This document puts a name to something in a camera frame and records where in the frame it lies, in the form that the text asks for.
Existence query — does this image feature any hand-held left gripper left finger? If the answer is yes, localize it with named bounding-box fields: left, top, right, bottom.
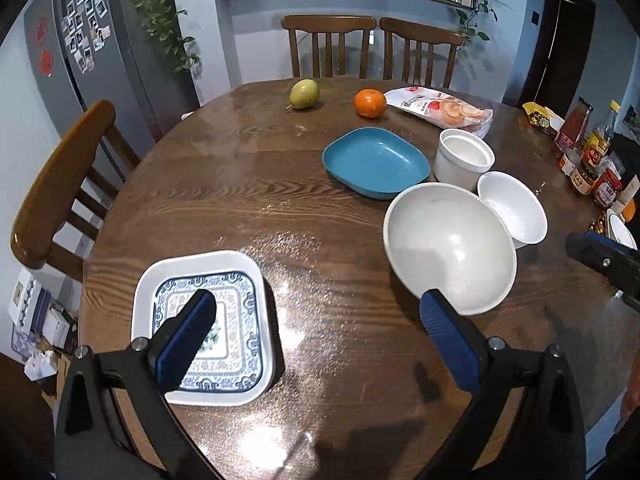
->
left=54, top=288, right=236, bottom=480

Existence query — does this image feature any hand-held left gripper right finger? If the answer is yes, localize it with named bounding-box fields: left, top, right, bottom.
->
left=419, top=287, right=587, bottom=480

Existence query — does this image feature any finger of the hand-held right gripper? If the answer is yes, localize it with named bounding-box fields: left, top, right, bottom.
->
left=565, top=232, right=640, bottom=313

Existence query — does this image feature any white black rimmed plate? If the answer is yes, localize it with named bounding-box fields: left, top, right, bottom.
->
left=604, top=208, right=640, bottom=251

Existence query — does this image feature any square blue patterned plate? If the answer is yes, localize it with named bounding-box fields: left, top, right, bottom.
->
left=131, top=250, right=277, bottom=407

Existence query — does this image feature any large white bowl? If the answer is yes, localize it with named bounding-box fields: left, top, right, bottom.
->
left=383, top=182, right=518, bottom=317

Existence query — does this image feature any small white bowl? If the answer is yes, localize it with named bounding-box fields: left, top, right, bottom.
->
left=476, top=171, right=548, bottom=251

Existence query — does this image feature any person's right forearm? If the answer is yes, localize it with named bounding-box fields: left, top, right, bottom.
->
left=620, top=360, right=640, bottom=421

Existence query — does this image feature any red chili sauce jar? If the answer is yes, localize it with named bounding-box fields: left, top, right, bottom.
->
left=592, top=167, right=623, bottom=208

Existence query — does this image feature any brown sauce jar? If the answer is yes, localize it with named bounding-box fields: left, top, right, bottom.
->
left=570, top=162, right=598, bottom=196

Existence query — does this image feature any small red label jar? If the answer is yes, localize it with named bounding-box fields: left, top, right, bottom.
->
left=559, top=149, right=581, bottom=177

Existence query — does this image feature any black bag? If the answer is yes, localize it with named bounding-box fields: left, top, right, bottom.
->
left=607, top=132, right=640, bottom=181

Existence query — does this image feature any yellow cap vinegar bottle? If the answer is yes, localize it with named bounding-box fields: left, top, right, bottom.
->
left=580, top=100, right=621, bottom=171

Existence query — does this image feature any white cardboard box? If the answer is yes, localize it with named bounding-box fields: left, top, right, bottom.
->
left=42, top=305, right=78, bottom=353

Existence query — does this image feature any red ketchup bottle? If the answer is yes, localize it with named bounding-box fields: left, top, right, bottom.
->
left=554, top=97, right=594, bottom=156

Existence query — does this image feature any yellow black snack packet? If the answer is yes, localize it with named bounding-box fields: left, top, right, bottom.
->
left=522, top=101, right=568, bottom=138

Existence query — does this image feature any crumpled white paper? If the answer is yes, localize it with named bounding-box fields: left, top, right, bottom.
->
left=24, top=350, right=60, bottom=381

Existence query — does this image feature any white patterned box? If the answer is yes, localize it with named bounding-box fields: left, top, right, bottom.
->
left=9, top=267, right=53, bottom=333

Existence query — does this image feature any white ceramic cup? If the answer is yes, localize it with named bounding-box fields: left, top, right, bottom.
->
left=434, top=129, right=496, bottom=193

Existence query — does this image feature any person's dark clothing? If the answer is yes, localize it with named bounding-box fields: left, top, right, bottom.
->
left=604, top=417, right=640, bottom=480

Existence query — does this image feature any wooden chair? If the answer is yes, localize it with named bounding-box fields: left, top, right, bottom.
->
left=11, top=100, right=143, bottom=286
left=379, top=17, right=465, bottom=88
left=281, top=15, right=377, bottom=80

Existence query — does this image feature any dark wooden door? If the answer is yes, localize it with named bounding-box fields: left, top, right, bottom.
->
left=502, top=0, right=597, bottom=108

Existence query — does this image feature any white snack bag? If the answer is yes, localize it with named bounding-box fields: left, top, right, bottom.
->
left=383, top=86, right=494, bottom=140

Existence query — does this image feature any green pear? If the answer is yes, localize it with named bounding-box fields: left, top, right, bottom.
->
left=285, top=78, right=321, bottom=111

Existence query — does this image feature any grey refrigerator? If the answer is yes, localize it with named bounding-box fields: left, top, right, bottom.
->
left=24, top=0, right=201, bottom=201

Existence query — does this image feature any green hanging vine plant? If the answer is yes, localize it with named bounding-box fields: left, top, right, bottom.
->
left=120, top=0, right=203, bottom=78
left=456, top=0, right=501, bottom=43

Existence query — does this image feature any cluster of fridge photos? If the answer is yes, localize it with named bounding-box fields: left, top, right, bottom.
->
left=60, top=0, right=111, bottom=73

